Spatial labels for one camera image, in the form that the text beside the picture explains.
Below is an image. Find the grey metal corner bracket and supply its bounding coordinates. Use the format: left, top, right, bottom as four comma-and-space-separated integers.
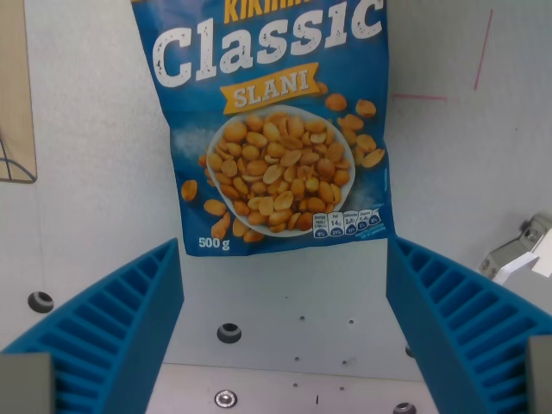
478, 213, 552, 286

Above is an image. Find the blue peanut snack bag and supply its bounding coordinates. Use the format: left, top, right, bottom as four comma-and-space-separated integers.
129, 0, 397, 258

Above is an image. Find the silver countersunk screw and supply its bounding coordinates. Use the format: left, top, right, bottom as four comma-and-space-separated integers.
214, 389, 239, 408

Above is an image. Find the wooden board with blue lines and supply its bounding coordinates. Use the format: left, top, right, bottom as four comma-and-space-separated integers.
0, 0, 39, 185

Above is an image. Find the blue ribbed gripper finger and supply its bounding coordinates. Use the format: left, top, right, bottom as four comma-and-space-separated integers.
386, 235, 552, 414
0, 237, 185, 414

